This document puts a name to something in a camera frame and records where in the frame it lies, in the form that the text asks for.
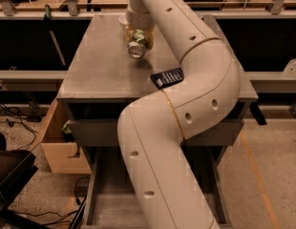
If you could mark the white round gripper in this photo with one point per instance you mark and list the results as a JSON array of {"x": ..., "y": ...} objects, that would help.
[{"x": 137, "y": 20}]

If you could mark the crushed green soda can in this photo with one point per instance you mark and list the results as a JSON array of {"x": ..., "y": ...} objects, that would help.
[{"x": 139, "y": 48}]

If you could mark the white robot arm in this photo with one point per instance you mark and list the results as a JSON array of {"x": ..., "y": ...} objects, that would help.
[{"x": 151, "y": 129}]

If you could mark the white ceramic bowl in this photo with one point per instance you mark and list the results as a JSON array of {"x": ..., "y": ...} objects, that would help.
[{"x": 123, "y": 21}]

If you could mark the dark blue snack packet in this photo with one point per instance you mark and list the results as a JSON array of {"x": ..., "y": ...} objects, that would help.
[{"x": 168, "y": 78}]

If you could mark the closed grey upper drawer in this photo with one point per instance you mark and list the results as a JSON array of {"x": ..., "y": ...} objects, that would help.
[{"x": 103, "y": 133}]

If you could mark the light wooden box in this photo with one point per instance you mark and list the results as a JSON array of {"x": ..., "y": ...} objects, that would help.
[{"x": 62, "y": 156}]

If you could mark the open grey lower drawer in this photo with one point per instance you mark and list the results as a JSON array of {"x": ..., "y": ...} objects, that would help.
[{"x": 112, "y": 203}]

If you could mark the green handled tool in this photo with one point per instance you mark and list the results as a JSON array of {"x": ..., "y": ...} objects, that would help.
[{"x": 48, "y": 20}]

